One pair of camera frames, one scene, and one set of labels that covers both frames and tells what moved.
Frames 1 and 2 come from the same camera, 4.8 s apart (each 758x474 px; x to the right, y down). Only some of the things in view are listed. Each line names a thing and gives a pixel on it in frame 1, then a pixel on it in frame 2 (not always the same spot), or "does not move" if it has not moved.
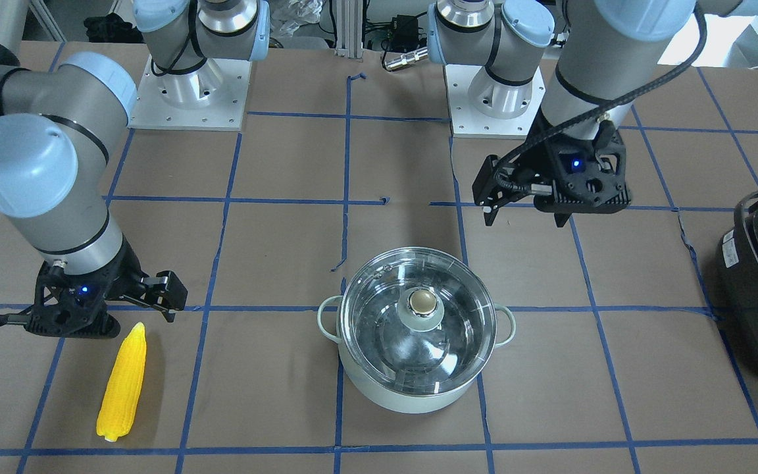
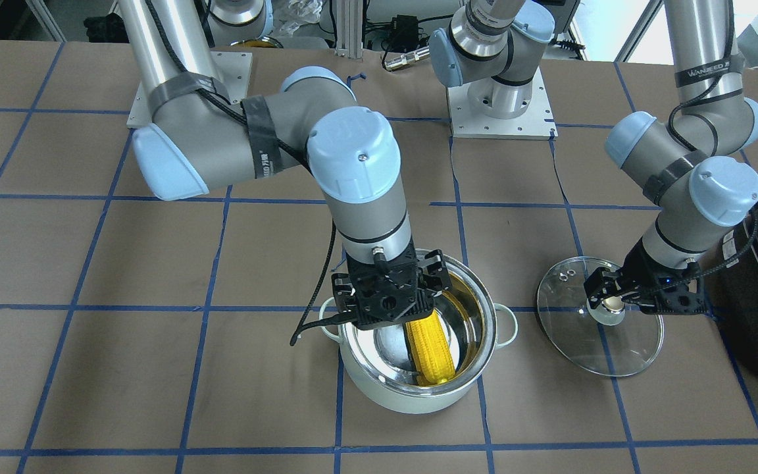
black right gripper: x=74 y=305 → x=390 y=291
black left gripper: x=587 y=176 → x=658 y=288
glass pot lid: x=417 y=321 → x=614 y=338
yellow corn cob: x=124 y=385 → x=431 y=349
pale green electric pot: x=415 y=327 does not move
